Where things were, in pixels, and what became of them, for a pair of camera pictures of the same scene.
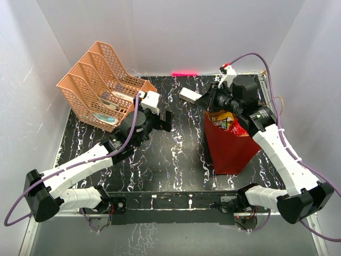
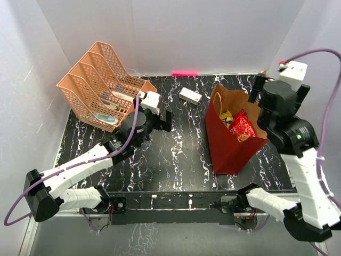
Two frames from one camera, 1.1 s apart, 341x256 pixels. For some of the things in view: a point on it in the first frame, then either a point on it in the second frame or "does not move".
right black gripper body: (217, 100) to (260, 118)
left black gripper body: (152, 121) does not move
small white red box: (189, 95) does not move
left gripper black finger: (166, 125) does not move
